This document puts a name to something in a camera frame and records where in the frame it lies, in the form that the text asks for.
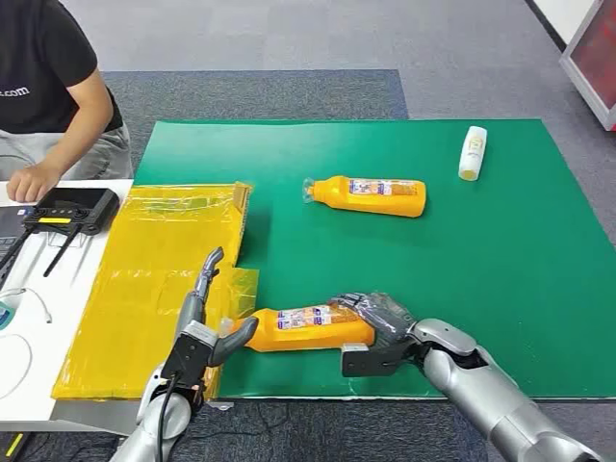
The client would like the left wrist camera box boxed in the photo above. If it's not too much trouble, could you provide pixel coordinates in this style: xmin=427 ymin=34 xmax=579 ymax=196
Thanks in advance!
xmin=161 ymin=321 xmax=219 ymax=392

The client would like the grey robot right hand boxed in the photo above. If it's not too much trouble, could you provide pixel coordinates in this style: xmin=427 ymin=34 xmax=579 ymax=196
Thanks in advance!
xmin=329 ymin=292 xmax=417 ymax=358

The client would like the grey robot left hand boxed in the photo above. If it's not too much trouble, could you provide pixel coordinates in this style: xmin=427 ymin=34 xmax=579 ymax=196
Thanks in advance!
xmin=174 ymin=246 xmax=260 ymax=369

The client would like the person's hand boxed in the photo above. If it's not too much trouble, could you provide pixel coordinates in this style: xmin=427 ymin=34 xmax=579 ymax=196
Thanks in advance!
xmin=5 ymin=162 xmax=62 ymax=205

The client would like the orange bottle with clear cap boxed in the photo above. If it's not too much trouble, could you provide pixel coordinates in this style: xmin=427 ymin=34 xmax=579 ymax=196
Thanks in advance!
xmin=301 ymin=175 xmax=428 ymax=219
xmin=220 ymin=303 xmax=377 ymax=354

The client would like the yellow tape strip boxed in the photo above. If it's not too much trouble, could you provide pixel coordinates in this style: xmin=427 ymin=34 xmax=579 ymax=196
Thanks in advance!
xmin=5 ymin=432 xmax=25 ymax=460

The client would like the green mat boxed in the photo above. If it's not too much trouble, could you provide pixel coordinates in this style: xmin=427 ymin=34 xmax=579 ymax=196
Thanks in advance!
xmin=134 ymin=118 xmax=616 ymax=401

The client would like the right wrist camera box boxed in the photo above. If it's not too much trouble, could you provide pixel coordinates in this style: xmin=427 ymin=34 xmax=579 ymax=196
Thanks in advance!
xmin=340 ymin=342 xmax=420 ymax=378

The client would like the yellow plastic sheet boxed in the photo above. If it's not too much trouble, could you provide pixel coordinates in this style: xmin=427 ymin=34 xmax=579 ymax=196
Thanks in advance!
xmin=51 ymin=181 xmax=260 ymax=403

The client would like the dark laptop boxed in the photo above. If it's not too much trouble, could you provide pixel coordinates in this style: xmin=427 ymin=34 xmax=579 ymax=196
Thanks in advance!
xmin=0 ymin=205 xmax=35 ymax=264

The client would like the red panel with white frame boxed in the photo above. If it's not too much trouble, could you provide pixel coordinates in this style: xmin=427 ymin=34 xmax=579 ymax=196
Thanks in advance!
xmin=559 ymin=0 xmax=616 ymax=133

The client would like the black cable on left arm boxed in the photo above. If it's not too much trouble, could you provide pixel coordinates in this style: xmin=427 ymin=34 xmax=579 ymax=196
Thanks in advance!
xmin=156 ymin=374 xmax=182 ymax=462

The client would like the black controller with antennas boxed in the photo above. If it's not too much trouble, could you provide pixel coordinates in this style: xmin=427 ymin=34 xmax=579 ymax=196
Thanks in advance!
xmin=0 ymin=186 xmax=121 ymax=282

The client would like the person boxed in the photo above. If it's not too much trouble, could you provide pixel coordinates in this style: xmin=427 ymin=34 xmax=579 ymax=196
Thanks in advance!
xmin=0 ymin=0 xmax=134 ymax=204

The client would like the thin white cable loop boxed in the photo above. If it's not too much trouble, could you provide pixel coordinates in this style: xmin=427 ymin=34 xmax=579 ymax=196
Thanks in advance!
xmin=0 ymin=332 xmax=33 ymax=402

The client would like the small white bottle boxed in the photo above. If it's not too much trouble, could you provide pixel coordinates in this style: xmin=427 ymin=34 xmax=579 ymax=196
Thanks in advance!
xmin=457 ymin=125 xmax=488 ymax=183

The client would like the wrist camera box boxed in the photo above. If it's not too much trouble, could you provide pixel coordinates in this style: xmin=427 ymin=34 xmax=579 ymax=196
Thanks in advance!
xmin=340 ymin=342 xmax=420 ymax=378
xmin=161 ymin=321 xmax=219 ymax=392

